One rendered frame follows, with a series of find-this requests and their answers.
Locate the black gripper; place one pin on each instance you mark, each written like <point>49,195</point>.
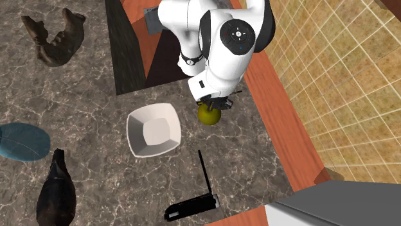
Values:
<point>221,102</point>

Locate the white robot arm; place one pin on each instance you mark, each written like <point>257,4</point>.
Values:
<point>219,65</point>

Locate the green apple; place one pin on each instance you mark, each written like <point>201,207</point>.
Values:
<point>209,117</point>

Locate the white square bowl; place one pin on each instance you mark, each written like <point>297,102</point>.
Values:
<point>155,130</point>

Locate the black router with antenna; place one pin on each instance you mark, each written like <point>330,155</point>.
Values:
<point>192,206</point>

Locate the white grey appliance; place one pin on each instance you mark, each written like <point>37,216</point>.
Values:
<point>338,206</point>

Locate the brown animal figure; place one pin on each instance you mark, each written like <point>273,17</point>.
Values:
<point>62,43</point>

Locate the dark brown bird figure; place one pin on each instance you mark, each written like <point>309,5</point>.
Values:
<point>56,197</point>

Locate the blue oval plate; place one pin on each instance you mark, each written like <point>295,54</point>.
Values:
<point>23,142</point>

